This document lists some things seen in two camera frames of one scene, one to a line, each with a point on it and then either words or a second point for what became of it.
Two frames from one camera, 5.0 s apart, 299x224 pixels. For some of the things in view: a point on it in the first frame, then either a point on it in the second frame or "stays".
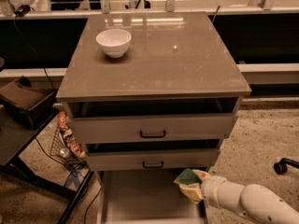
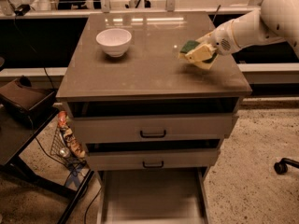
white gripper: x=211 y=189 -> x=220 y=40
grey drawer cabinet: x=151 y=94 stays
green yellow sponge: x=187 y=177 -> x=189 y=45
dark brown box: x=25 y=103 stays
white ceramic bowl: x=114 y=41 stays
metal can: x=64 y=152 stays
